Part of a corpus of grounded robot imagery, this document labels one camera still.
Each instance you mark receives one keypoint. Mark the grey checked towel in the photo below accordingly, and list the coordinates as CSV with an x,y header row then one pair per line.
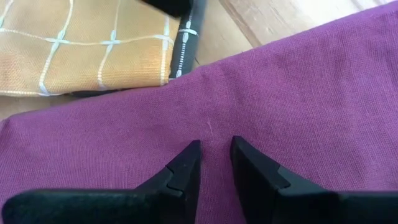
x,y
188,46

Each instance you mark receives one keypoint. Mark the orange checked towel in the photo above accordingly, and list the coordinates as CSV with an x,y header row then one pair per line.
x,y
77,56

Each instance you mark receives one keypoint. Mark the magenta towel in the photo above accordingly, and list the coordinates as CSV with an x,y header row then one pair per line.
x,y
280,93

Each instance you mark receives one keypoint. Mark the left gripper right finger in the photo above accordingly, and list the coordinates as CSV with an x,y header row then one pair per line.
x,y
295,208

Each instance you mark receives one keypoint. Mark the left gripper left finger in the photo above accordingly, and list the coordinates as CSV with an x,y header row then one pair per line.
x,y
109,208

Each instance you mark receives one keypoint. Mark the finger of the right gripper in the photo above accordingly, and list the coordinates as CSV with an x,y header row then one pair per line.
x,y
171,6

